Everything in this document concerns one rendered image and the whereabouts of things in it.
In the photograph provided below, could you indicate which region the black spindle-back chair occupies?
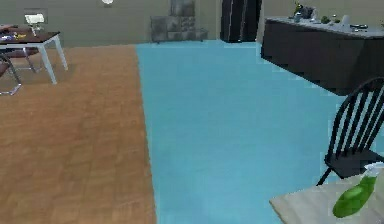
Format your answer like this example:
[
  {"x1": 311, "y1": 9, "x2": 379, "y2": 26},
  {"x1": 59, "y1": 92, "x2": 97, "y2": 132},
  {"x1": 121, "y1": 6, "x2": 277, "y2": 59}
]
[{"x1": 315, "y1": 76, "x2": 384, "y2": 187}]

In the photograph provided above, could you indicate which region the dark kitchen counter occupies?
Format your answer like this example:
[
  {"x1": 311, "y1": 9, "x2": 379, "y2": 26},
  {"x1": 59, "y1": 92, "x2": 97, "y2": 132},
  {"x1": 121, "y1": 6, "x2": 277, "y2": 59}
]
[{"x1": 260, "y1": 17, "x2": 384, "y2": 97}]

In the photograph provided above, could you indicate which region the dark kettle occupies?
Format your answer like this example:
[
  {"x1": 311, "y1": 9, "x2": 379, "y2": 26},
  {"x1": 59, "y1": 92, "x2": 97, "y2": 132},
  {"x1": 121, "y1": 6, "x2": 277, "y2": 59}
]
[{"x1": 300, "y1": 6, "x2": 317, "y2": 20}]

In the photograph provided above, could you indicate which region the pale wooden table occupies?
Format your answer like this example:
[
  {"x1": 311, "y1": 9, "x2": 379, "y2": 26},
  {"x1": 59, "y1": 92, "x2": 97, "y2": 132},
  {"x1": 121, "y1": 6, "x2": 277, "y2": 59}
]
[{"x1": 269, "y1": 173, "x2": 384, "y2": 224}]

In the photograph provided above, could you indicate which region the green house plant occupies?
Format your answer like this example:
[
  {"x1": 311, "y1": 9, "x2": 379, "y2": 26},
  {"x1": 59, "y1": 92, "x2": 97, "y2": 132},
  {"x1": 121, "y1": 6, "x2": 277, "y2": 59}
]
[{"x1": 293, "y1": 0, "x2": 304, "y2": 16}]

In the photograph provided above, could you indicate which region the green spray bottle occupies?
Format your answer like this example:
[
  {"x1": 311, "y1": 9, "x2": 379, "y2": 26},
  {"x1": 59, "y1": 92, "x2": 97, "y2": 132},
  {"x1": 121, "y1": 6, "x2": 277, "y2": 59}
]
[{"x1": 332, "y1": 162, "x2": 384, "y2": 219}]

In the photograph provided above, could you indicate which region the white-legged dark-top table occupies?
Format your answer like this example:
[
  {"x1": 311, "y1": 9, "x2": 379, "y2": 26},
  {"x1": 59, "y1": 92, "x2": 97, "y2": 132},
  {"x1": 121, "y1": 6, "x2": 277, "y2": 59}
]
[{"x1": 0, "y1": 30, "x2": 69, "y2": 85}]

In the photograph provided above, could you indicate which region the white desk lamp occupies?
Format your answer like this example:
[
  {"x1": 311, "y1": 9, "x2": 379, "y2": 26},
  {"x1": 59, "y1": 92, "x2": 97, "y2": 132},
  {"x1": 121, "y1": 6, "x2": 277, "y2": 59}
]
[{"x1": 24, "y1": 13, "x2": 46, "y2": 37}]

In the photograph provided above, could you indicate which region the dark metal-frame chair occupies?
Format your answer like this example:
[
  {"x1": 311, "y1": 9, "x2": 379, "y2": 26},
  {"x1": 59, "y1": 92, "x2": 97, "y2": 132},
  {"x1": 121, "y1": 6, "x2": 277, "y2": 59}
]
[{"x1": 0, "y1": 47, "x2": 42, "y2": 97}]

